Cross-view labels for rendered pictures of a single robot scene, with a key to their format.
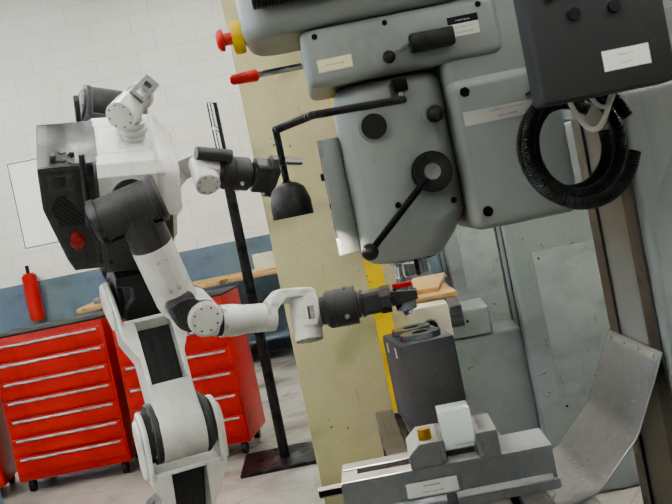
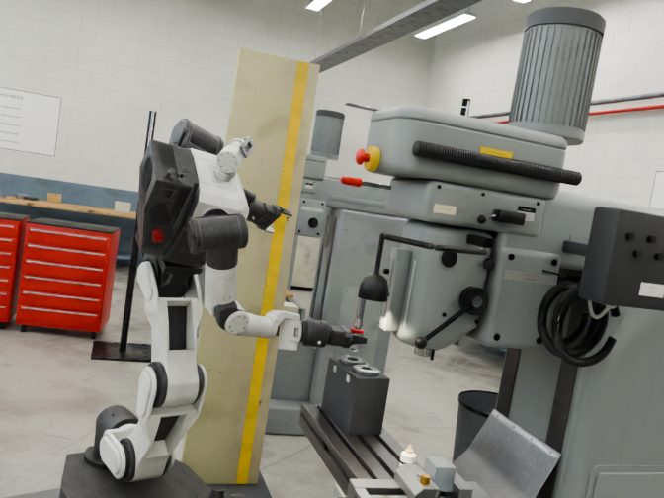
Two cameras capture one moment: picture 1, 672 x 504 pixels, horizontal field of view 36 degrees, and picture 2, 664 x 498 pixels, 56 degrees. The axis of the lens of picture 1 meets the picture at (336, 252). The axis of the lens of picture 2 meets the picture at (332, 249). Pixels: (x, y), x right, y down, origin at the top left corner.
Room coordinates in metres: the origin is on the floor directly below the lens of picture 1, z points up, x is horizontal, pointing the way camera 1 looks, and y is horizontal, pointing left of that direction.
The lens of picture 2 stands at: (0.45, 0.65, 1.66)
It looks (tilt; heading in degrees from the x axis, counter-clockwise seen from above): 5 degrees down; 341
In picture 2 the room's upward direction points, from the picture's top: 9 degrees clockwise
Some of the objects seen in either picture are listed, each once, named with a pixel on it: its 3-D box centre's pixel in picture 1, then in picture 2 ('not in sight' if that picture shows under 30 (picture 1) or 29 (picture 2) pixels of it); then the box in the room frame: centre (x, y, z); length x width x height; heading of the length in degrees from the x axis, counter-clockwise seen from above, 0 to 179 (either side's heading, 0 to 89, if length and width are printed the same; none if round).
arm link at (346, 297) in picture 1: (365, 303); (329, 335); (2.36, -0.04, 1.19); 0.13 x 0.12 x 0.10; 176
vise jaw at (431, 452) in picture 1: (425, 445); (415, 483); (1.71, -0.08, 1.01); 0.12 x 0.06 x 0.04; 178
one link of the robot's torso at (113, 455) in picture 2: not in sight; (137, 452); (2.58, 0.51, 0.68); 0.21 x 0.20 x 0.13; 20
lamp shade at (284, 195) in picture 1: (289, 199); (373, 286); (1.82, 0.06, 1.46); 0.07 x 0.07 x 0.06
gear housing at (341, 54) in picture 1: (396, 51); (462, 207); (1.89, -0.18, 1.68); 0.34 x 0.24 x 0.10; 91
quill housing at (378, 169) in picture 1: (398, 170); (436, 284); (1.88, -0.14, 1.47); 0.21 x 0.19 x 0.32; 1
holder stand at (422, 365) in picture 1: (423, 372); (354, 392); (2.31, -0.14, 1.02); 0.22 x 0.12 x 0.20; 7
